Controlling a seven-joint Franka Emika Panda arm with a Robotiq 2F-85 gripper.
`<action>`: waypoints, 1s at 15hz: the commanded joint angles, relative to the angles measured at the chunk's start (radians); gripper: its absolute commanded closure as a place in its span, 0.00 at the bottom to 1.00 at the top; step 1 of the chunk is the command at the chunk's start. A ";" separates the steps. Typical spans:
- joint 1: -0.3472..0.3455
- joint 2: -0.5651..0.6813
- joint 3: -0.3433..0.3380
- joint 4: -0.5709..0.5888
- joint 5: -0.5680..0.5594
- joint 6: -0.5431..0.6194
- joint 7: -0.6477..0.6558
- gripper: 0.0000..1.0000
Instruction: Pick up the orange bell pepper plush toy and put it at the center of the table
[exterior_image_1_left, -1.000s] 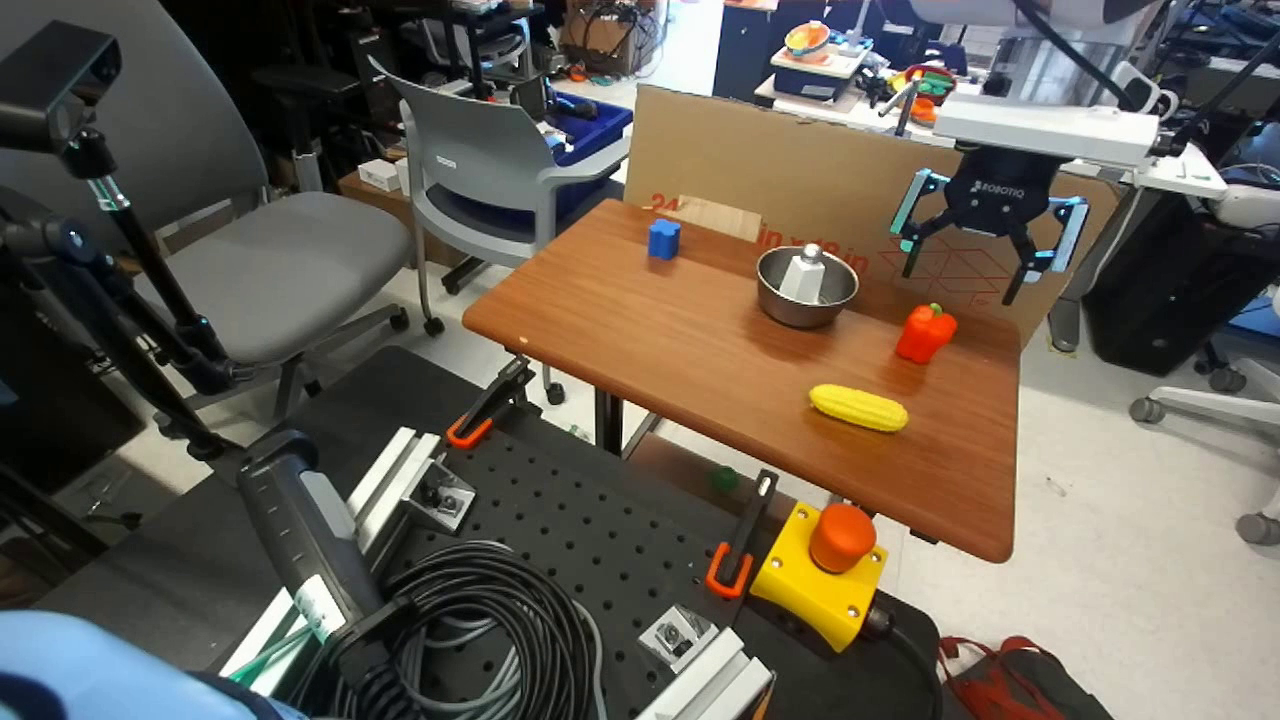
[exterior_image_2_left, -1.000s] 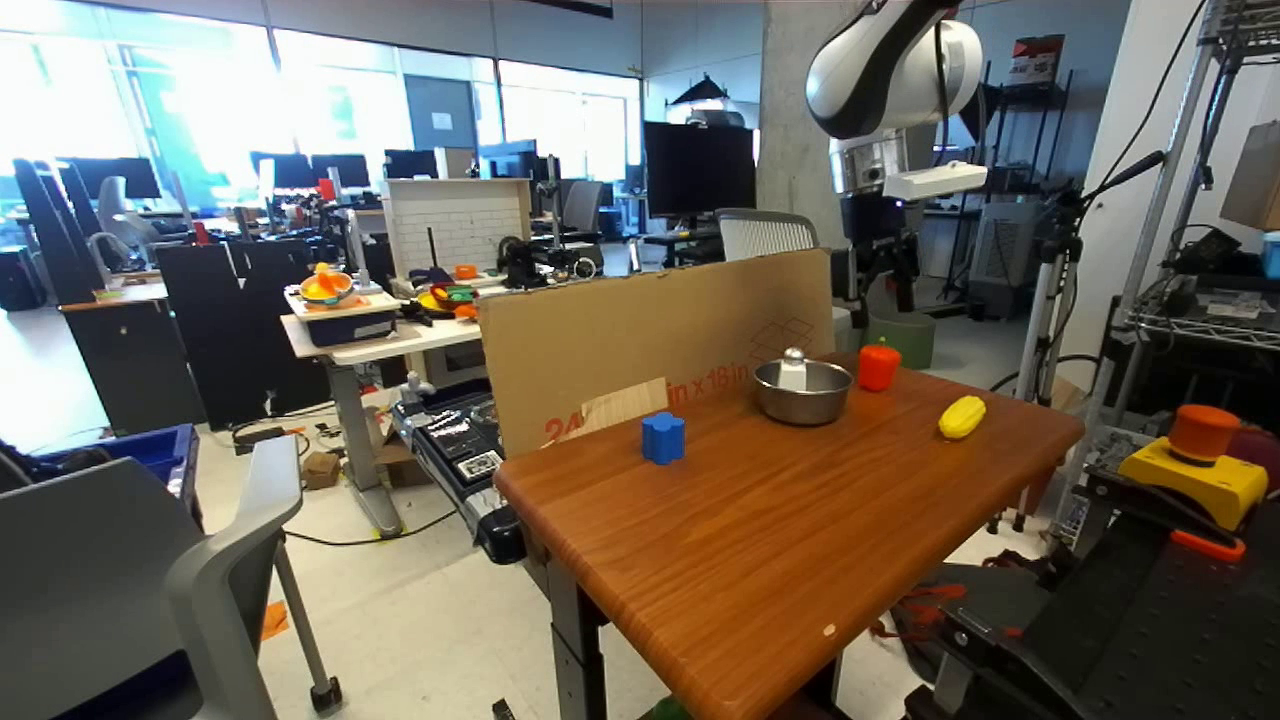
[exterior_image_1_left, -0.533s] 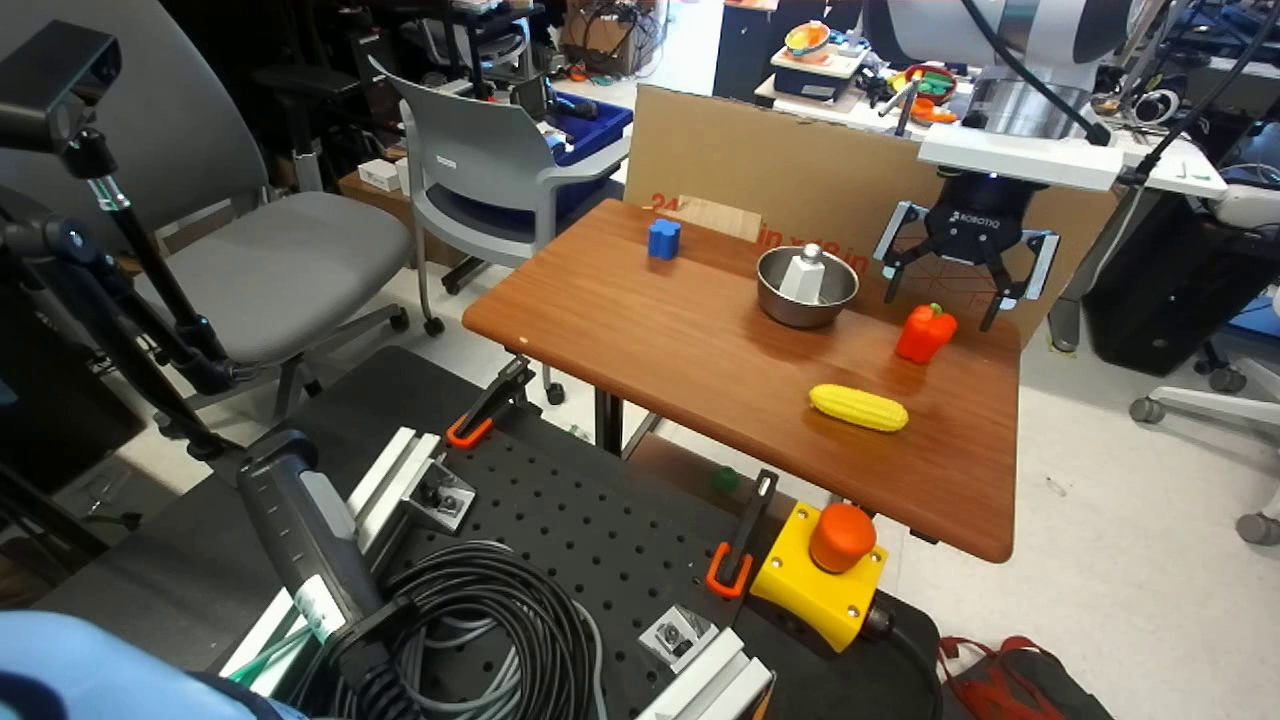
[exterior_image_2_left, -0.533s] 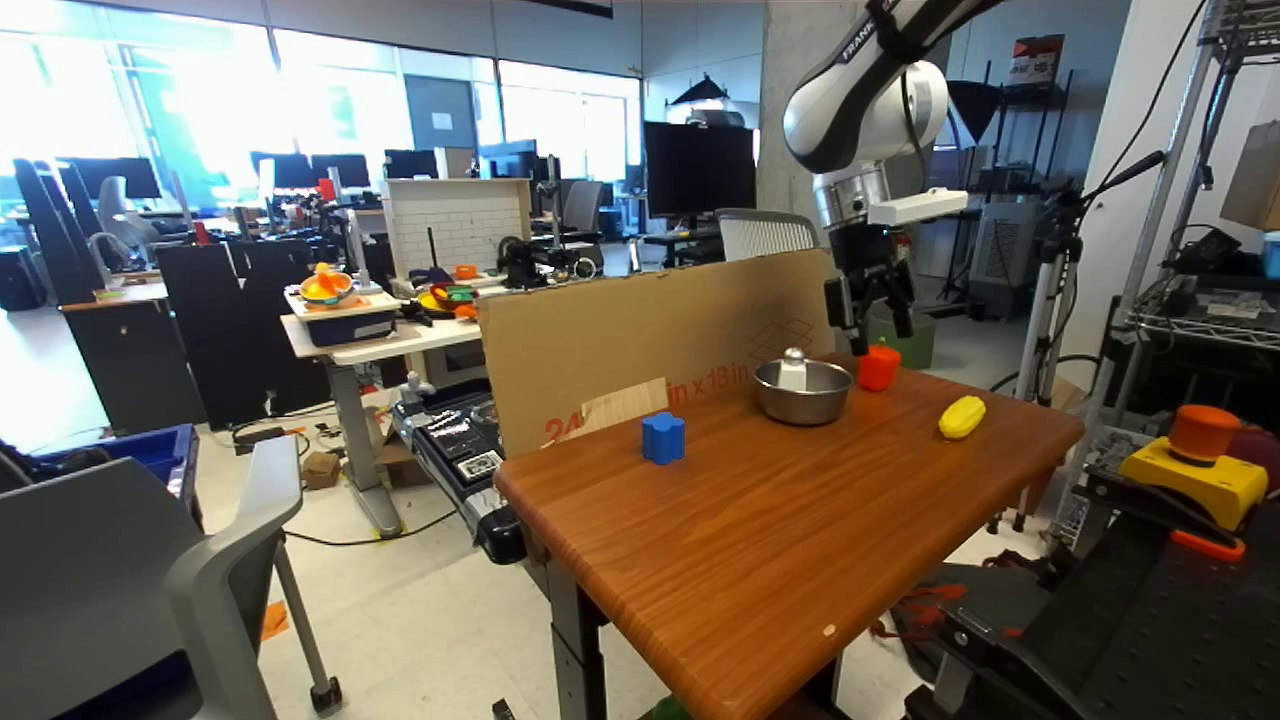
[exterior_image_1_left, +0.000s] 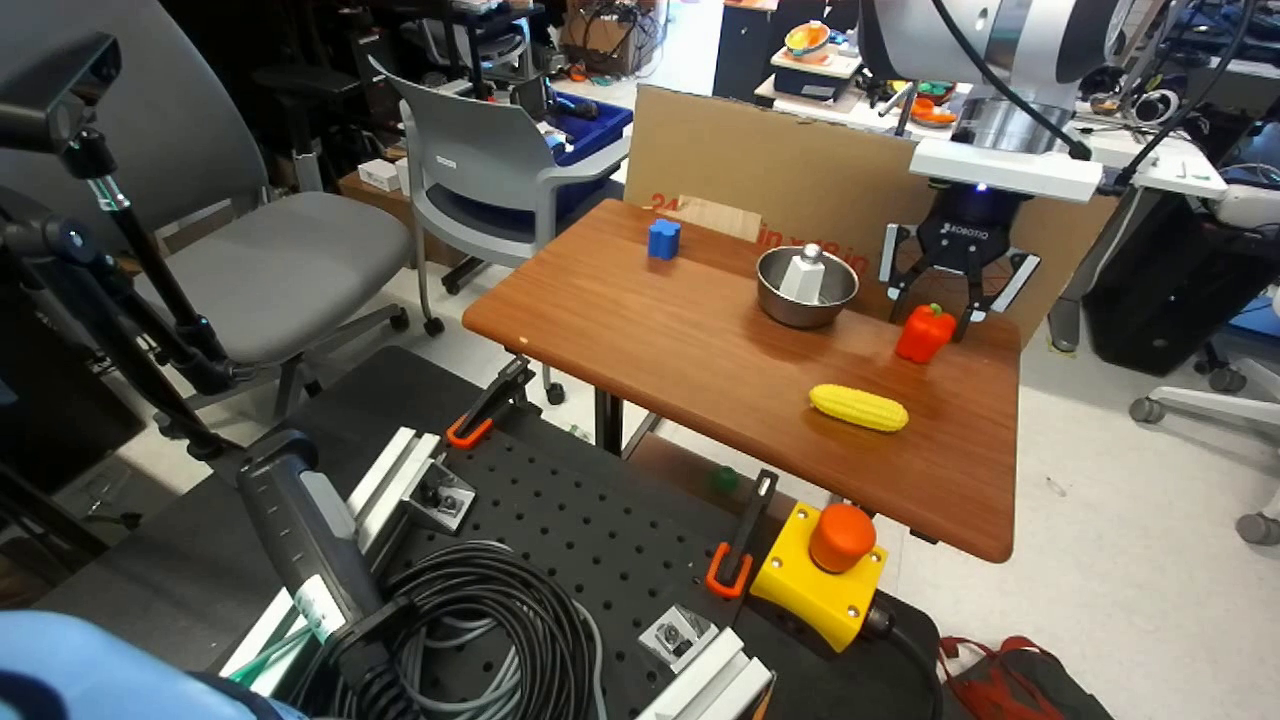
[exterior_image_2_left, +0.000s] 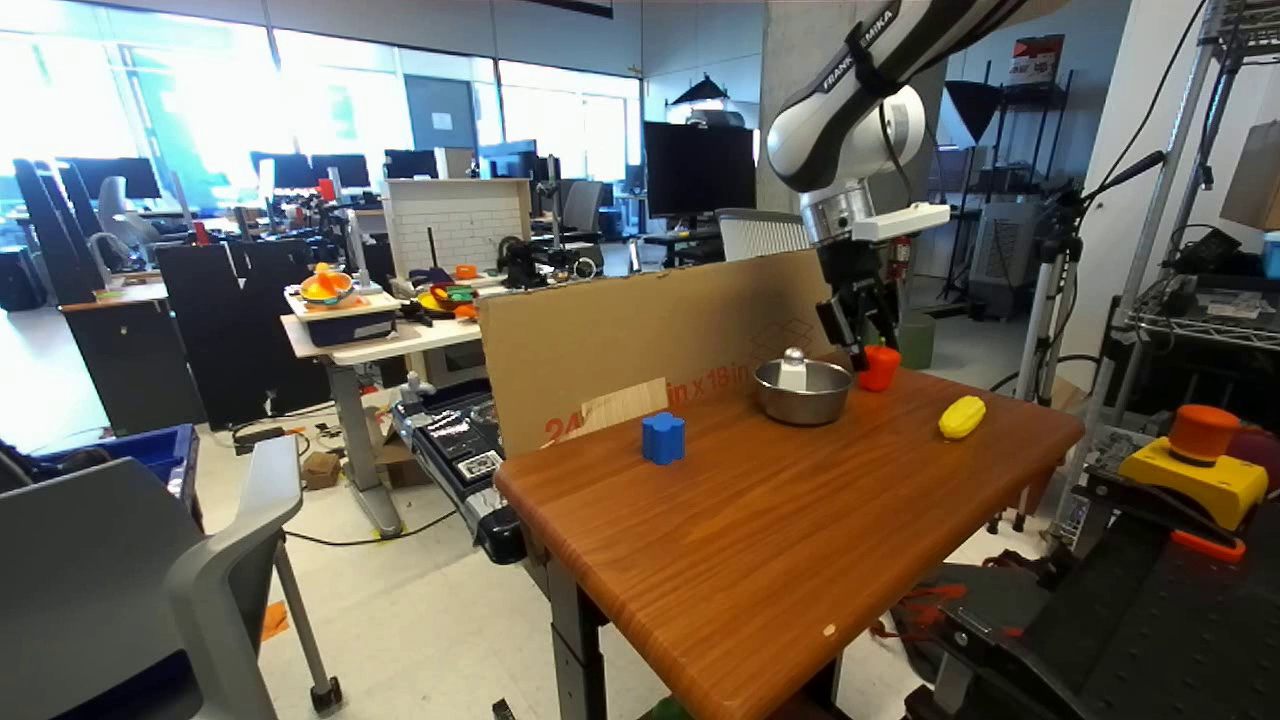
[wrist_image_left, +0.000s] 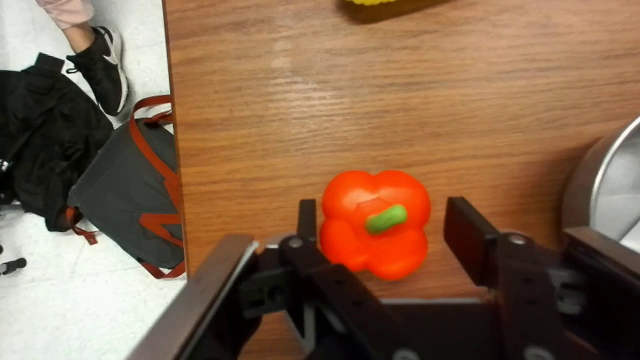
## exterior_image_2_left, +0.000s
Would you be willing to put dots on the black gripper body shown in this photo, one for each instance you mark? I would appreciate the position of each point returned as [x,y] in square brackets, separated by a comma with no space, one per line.
[861,282]

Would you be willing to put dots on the orange cup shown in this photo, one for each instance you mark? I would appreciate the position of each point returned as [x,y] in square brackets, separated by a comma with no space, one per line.
[878,370]

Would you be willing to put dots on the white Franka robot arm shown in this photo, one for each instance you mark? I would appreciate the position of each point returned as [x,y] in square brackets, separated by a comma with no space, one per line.
[855,123]

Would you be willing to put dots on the box with toy food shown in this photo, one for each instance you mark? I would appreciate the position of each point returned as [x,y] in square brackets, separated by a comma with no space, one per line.
[342,314]

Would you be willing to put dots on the small white bottle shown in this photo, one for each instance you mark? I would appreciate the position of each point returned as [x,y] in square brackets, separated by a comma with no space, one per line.
[792,370]

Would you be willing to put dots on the metal bowl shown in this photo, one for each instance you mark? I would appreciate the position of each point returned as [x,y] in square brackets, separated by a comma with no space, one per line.
[803,402]

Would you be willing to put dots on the black tripod stand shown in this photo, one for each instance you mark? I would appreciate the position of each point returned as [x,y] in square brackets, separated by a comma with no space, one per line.
[1061,264]

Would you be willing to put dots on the black computer monitor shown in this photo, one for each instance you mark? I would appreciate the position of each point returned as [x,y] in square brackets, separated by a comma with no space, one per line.
[696,165]

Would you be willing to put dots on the blue cube block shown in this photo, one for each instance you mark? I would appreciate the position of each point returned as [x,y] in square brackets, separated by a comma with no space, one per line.
[663,439]

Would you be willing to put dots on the brown cardboard board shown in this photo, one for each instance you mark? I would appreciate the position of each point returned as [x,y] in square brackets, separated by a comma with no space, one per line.
[602,346]

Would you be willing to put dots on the metal shelf rack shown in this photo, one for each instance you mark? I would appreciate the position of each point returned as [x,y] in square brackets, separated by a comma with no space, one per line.
[1202,264]

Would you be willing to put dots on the yellow emergency stop box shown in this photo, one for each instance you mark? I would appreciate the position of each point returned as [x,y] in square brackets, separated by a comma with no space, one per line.
[1193,473]

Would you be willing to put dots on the orange black bar clamp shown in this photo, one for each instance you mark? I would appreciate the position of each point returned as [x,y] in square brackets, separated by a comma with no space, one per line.
[1205,547]

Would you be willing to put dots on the white perforated panel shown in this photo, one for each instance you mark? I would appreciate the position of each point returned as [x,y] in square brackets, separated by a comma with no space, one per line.
[457,224]

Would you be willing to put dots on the white cluttered desk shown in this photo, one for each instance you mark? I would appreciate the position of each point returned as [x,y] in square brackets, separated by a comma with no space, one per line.
[360,348]

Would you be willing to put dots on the black cabinet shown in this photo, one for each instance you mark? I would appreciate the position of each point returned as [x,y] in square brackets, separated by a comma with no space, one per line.
[243,324]

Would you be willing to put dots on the blue plastic bin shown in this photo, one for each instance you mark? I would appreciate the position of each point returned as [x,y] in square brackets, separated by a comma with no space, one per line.
[144,453]

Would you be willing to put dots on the light grey plastic chair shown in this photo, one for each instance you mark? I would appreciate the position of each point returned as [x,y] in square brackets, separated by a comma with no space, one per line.
[95,587]

